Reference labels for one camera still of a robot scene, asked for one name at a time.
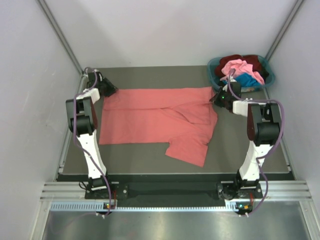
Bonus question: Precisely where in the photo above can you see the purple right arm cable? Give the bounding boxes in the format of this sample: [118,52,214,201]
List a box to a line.
[226,68,286,218]

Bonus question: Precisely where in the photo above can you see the light pink t shirt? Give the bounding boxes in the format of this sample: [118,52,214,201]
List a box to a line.
[220,61,265,85]

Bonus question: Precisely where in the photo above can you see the white slotted cable duct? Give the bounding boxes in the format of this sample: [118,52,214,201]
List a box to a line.
[49,201,253,213]

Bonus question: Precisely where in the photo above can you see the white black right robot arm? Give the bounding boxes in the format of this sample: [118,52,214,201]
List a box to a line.
[211,81,283,200]

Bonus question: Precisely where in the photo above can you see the dark red t shirt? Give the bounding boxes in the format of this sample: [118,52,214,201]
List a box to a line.
[214,54,263,77]

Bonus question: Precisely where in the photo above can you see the left aluminium corner post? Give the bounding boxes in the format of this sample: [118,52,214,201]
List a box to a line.
[36,0,83,77]

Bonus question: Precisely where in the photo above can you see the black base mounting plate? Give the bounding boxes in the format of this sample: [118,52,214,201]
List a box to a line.
[79,174,262,208]

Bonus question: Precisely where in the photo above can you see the aluminium corner post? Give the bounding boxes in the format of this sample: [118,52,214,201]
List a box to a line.
[36,0,83,77]
[264,0,306,61]

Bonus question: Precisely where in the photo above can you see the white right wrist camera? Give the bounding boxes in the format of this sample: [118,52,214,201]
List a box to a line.
[222,78,237,92]

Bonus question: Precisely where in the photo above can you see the coral red t shirt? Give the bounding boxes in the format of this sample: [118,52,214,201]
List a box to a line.
[99,86,218,167]

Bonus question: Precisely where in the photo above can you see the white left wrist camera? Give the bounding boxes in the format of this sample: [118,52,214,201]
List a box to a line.
[84,69,103,82]

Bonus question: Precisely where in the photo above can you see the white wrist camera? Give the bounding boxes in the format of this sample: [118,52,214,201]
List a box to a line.
[84,69,103,82]
[222,78,237,92]

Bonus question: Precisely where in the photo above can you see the right aluminium corner post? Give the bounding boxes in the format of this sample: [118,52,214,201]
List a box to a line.
[264,0,306,61]

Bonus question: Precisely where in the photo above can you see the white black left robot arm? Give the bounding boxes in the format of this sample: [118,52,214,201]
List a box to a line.
[65,67,118,199]

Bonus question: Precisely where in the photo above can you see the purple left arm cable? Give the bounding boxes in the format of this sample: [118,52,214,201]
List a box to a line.
[48,66,118,236]

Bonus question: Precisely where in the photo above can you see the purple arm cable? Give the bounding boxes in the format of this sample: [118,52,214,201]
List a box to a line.
[48,66,118,236]
[226,68,286,218]

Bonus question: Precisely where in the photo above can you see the teal plastic laundry basket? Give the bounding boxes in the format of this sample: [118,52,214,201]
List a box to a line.
[207,54,276,92]

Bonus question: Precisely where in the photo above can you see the blue t shirt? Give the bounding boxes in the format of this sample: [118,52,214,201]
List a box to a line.
[235,73,260,88]

